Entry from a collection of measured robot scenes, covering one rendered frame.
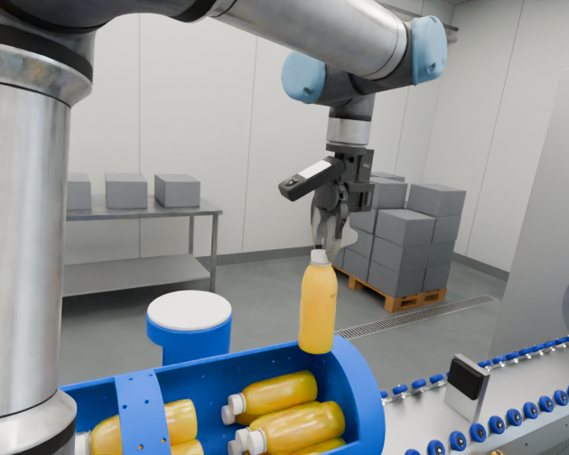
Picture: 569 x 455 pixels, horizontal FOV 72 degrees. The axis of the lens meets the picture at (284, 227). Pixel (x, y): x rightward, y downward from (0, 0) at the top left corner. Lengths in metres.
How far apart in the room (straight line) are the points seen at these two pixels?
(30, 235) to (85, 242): 3.81
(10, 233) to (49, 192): 0.04
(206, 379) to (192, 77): 3.51
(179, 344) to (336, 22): 1.09
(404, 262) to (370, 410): 3.09
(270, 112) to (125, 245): 2.06
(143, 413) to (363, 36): 0.60
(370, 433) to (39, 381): 0.62
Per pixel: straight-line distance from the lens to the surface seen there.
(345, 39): 0.42
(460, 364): 1.25
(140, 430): 0.69
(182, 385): 0.93
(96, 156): 3.99
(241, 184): 4.42
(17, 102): 0.35
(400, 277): 3.91
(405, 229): 3.75
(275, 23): 0.36
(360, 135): 0.69
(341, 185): 0.69
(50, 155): 0.35
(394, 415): 1.24
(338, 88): 0.59
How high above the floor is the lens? 1.68
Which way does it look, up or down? 15 degrees down
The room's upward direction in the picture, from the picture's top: 6 degrees clockwise
